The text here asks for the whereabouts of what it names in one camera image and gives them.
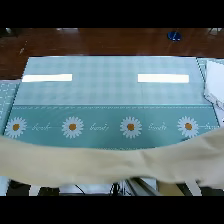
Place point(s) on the cream shirt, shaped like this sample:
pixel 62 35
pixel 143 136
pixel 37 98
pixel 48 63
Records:
pixel 100 163

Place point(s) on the blue round object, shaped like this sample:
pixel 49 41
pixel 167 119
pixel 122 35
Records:
pixel 174 36

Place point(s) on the white garment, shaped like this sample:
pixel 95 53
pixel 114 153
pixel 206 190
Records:
pixel 215 83

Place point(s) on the silver frame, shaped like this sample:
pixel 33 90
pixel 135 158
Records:
pixel 143 188

